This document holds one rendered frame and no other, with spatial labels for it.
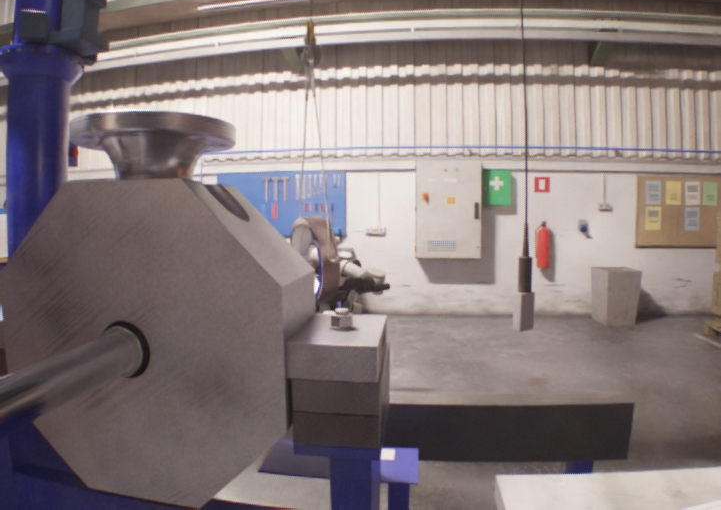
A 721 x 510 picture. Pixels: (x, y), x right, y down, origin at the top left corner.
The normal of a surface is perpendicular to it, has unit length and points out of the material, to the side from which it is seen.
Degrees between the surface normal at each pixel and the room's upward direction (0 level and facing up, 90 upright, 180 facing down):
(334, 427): 90
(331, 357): 90
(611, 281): 93
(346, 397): 90
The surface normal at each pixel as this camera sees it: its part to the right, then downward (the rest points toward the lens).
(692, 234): -0.15, 0.05
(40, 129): 0.63, 0.04
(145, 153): 0.22, 0.50
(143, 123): 0.34, 0.05
